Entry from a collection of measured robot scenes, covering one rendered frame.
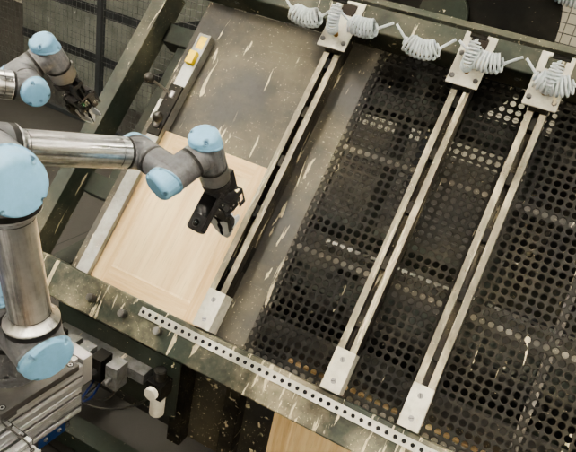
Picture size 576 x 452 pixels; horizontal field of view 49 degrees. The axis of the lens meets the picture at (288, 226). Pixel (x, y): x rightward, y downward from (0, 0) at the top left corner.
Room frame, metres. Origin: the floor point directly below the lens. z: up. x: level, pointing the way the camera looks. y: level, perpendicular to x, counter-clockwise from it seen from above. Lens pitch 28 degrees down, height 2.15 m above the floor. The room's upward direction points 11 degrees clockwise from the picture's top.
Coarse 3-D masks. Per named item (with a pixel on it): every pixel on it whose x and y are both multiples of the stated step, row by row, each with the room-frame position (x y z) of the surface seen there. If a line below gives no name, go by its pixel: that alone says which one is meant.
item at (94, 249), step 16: (192, 48) 2.28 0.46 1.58; (208, 48) 2.29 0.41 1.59; (176, 80) 2.20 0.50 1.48; (192, 80) 2.21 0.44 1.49; (176, 112) 2.14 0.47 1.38; (128, 176) 1.96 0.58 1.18; (128, 192) 1.92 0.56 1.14; (112, 208) 1.89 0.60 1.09; (112, 224) 1.85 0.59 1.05; (96, 240) 1.81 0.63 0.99; (96, 256) 1.78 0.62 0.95
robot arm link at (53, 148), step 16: (0, 128) 1.06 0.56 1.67; (16, 128) 1.12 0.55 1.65; (32, 144) 1.13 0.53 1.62; (48, 144) 1.15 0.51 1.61; (64, 144) 1.18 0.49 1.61; (80, 144) 1.21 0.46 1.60; (96, 144) 1.24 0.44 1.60; (112, 144) 1.27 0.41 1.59; (128, 144) 1.31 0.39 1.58; (144, 144) 1.34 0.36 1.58; (48, 160) 1.15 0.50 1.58; (64, 160) 1.18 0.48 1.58; (80, 160) 1.20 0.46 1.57; (96, 160) 1.23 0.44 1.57; (112, 160) 1.26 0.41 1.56; (128, 160) 1.29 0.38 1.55
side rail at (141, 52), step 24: (168, 0) 2.44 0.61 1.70; (144, 24) 2.37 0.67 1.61; (168, 24) 2.45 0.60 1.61; (144, 48) 2.33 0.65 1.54; (120, 72) 2.25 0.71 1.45; (144, 72) 2.34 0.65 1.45; (120, 96) 2.21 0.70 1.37; (96, 120) 2.12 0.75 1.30; (120, 120) 2.22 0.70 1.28; (72, 168) 2.01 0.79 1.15; (48, 192) 1.95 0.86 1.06; (72, 192) 1.99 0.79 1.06; (48, 216) 1.89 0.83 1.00; (48, 240) 1.89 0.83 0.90
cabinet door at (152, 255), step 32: (192, 192) 1.91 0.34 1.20; (128, 224) 1.86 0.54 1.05; (160, 224) 1.85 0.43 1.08; (128, 256) 1.78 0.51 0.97; (160, 256) 1.77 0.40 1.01; (192, 256) 1.75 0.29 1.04; (128, 288) 1.70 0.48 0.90; (160, 288) 1.69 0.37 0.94; (192, 288) 1.68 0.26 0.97; (192, 320) 1.60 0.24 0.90
